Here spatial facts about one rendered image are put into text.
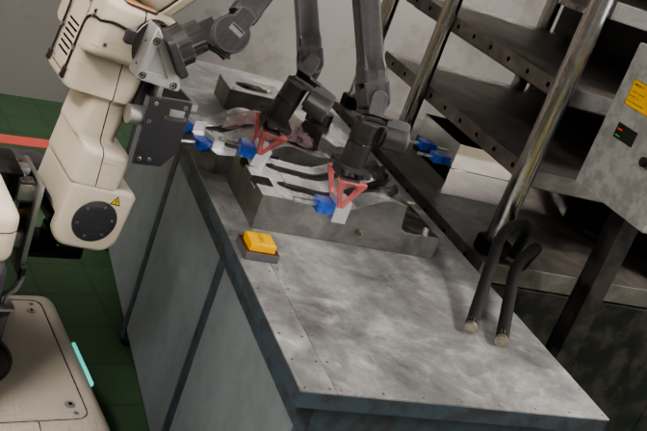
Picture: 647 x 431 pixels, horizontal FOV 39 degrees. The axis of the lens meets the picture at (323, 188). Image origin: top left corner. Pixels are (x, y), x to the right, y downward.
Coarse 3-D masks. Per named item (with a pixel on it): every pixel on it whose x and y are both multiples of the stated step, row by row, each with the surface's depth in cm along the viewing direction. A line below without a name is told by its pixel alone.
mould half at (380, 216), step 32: (256, 192) 216; (288, 192) 218; (384, 192) 228; (256, 224) 215; (288, 224) 217; (320, 224) 220; (352, 224) 223; (384, 224) 226; (416, 224) 237; (416, 256) 234
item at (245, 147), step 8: (232, 144) 224; (240, 144) 224; (248, 144) 225; (256, 144) 226; (264, 144) 227; (240, 152) 224; (248, 152) 224; (256, 152) 225; (248, 160) 227; (256, 160) 226; (264, 160) 226
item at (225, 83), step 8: (224, 80) 298; (232, 80) 301; (240, 80) 304; (216, 88) 304; (224, 88) 296; (232, 88) 293; (240, 88) 296; (248, 88) 304; (256, 88) 305; (264, 88) 306; (272, 88) 310; (224, 96) 294; (232, 96) 292; (240, 96) 293; (248, 96) 294; (256, 96) 295; (264, 96) 296; (272, 96) 299; (224, 104) 293; (232, 104) 293; (240, 104) 294; (248, 104) 295; (256, 104) 296
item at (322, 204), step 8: (336, 192) 208; (296, 200) 203; (304, 200) 204; (312, 200) 205; (320, 200) 204; (328, 200) 206; (336, 200) 205; (344, 200) 206; (320, 208) 204; (328, 208) 205; (336, 208) 205; (344, 208) 206; (328, 216) 207; (336, 216) 206; (344, 216) 207
